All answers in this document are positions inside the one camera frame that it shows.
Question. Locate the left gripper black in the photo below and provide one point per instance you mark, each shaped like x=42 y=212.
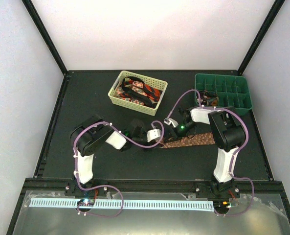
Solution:
x=152 y=141

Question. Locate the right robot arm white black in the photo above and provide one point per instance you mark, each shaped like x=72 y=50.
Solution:
x=229 y=132

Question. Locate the pink floral black tie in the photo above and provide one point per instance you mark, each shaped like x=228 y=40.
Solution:
x=126 y=91

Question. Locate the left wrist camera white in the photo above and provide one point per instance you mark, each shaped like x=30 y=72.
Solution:
x=154 y=135

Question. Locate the light blue slotted cable duct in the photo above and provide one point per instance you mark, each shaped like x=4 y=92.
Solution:
x=205 y=206

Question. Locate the rolled dark floral tie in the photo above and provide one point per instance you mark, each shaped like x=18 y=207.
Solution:
x=209 y=98

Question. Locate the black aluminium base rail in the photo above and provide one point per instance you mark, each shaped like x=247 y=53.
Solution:
x=198 y=189

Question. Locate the cream plastic basket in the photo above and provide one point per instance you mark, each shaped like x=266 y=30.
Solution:
x=153 y=82

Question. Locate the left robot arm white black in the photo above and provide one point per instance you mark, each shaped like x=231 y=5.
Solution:
x=91 y=134

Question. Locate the green divided organizer tray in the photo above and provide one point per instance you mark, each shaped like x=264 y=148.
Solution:
x=230 y=90

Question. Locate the controller board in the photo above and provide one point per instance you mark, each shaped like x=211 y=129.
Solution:
x=86 y=202
x=223 y=206

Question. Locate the left black frame post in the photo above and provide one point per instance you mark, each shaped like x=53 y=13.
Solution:
x=44 y=34

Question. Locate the right controller board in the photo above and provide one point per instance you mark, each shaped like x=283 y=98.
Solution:
x=223 y=206

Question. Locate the left controller board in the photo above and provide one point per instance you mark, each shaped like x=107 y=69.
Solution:
x=86 y=202

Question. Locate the right black frame post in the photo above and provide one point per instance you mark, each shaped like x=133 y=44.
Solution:
x=273 y=12

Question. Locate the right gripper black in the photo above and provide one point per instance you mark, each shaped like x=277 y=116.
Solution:
x=174 y=134

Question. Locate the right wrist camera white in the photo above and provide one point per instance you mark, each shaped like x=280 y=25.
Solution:
x=171 y=122

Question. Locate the red black striped tie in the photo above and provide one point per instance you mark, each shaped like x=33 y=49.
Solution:
x=153 y=94

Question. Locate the black frame post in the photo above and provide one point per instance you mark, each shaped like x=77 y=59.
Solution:
x=273 y=12
x=44 y=34

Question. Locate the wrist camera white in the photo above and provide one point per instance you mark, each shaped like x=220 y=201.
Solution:
x=171 y=122
x=154 y=135

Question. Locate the brown floral tie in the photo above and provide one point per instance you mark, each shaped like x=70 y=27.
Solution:
x=194 y=140

